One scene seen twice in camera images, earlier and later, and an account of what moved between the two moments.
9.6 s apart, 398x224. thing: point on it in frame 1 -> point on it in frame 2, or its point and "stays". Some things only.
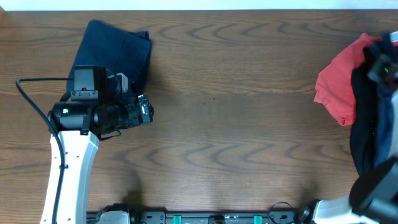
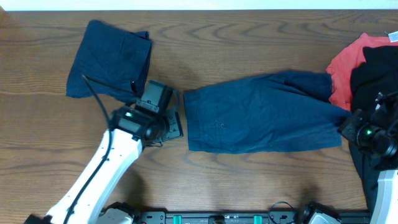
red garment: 334,87 stays
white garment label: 393,37 stays
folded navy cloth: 119,50 stays
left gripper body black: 140,109 -> 175,125
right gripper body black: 381,68 -> 349,129
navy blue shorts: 382,69 -> 285,111
